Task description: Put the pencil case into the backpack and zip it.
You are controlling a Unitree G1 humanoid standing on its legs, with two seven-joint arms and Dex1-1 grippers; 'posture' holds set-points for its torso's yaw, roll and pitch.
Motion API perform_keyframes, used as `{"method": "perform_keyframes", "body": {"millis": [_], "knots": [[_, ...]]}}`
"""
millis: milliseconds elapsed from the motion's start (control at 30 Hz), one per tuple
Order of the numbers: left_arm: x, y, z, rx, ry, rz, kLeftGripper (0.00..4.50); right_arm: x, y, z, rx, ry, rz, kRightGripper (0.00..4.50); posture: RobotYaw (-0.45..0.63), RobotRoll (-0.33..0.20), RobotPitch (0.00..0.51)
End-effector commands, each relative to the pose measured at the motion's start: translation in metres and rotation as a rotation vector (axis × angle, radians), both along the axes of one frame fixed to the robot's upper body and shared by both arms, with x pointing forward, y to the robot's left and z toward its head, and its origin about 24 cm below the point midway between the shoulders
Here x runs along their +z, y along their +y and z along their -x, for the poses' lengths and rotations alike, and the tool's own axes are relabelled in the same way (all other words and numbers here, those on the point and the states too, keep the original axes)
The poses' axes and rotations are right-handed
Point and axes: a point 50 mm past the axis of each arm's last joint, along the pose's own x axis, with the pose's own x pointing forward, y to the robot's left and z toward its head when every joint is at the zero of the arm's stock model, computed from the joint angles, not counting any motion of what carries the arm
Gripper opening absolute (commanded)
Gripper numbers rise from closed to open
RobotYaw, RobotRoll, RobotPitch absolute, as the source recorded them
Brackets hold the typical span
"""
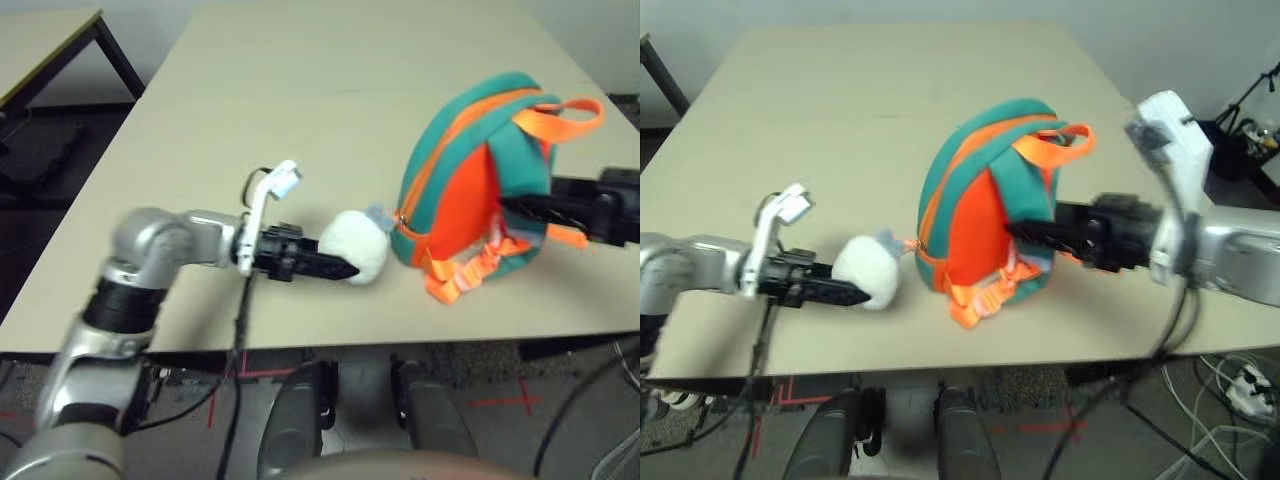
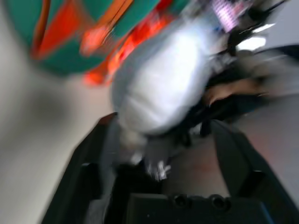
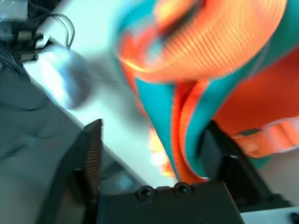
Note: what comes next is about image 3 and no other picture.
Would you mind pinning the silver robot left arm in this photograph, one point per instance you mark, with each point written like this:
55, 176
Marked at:
72, 77

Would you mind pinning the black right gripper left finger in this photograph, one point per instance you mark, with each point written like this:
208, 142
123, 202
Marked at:
77, 177

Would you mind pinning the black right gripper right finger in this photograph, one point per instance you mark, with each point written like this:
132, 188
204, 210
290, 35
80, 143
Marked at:
219, 154

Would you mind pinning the orange and teal backpack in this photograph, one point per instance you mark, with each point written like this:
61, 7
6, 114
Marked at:
210, 46

